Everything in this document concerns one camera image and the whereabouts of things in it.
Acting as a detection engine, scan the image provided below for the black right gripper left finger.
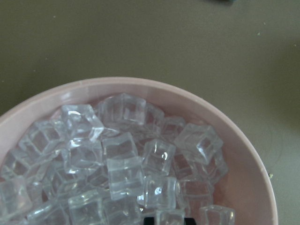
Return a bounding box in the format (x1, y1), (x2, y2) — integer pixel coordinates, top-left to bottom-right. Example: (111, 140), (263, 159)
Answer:
(143, 217), (155, 225)

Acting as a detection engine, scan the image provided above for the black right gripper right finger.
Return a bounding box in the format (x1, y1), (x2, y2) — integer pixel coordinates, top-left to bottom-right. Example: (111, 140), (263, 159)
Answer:
(184, 217), (196, 225)

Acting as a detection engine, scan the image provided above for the clear ice cubes pile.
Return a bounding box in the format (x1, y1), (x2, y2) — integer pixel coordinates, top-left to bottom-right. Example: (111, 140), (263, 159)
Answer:
(0, 93), (235, 225)

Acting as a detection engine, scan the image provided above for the pink bowl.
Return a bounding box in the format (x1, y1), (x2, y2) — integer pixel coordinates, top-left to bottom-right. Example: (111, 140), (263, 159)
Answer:
(0, 77), (278, 225)

